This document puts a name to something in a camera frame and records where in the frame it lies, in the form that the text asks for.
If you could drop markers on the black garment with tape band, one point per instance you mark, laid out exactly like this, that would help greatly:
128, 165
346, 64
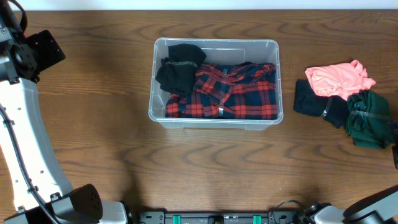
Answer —
177, 72

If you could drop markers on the red blue plaid shirt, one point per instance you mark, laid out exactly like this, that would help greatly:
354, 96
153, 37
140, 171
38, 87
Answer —
245, 91

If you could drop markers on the salmon pink garment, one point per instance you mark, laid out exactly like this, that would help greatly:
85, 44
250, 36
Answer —
343, 79

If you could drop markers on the dark green garment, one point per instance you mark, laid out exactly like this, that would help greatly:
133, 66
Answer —
368, 119

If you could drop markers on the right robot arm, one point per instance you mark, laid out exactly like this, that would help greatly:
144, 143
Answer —
380, 207

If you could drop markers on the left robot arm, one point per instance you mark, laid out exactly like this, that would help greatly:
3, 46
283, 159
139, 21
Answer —
42, 192

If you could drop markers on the clear plastic storage bin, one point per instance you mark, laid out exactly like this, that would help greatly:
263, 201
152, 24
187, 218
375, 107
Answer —
220, 51

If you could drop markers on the small black folded garment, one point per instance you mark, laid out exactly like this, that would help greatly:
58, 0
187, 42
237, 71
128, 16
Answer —
332, 109

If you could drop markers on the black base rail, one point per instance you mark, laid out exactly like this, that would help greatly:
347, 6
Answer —
273, 217

